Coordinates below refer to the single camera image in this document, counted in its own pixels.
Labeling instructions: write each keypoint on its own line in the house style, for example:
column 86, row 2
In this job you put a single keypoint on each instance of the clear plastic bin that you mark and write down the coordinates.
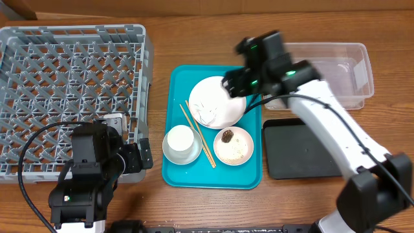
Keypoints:
column 345, row 66

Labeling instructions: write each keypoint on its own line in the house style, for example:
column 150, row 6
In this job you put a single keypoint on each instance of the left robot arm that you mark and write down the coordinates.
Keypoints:
column 87, row 182

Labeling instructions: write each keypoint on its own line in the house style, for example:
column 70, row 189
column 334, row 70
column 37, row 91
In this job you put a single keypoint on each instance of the black waste tray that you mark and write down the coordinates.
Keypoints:
column 294, row 152

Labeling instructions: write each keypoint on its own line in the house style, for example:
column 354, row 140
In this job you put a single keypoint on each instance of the white cup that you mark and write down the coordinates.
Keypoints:
column 180, row 138

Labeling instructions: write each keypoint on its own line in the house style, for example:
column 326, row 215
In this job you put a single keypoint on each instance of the brown food scrap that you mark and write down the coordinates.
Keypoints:
column 227, row 136

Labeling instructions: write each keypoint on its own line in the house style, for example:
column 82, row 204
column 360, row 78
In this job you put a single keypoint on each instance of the teal plastic tray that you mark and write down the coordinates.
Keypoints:
column 200, row 173

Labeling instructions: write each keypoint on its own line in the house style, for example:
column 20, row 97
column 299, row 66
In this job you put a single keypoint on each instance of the pink small bowl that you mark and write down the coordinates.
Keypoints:
column 238, row 151

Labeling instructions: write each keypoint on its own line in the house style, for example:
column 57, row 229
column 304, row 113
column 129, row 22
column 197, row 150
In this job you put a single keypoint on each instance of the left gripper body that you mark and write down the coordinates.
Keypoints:
column 132, row 163

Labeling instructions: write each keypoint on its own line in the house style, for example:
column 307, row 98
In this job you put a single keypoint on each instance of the large white plate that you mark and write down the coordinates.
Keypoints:
column 211, row 105

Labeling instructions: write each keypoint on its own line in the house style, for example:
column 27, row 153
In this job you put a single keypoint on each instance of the wooden chopstick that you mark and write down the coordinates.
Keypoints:
column 206, row 148
column 191, row 124

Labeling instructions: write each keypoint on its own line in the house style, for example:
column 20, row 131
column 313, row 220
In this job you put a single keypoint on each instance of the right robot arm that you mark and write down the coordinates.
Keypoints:
column 378, row 184

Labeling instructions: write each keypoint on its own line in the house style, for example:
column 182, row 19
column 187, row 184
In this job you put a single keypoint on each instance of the grey dishwasher rack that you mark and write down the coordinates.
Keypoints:
column 54, row 77

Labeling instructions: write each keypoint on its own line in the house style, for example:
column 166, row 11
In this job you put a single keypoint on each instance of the grey bowl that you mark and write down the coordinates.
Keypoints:
column 182, row 158

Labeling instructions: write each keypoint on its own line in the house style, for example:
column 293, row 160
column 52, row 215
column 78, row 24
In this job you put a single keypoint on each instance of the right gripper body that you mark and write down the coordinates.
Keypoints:
column 233, row 85

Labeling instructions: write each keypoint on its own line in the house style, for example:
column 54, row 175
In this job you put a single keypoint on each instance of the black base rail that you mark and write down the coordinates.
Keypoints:
column 137, row 226

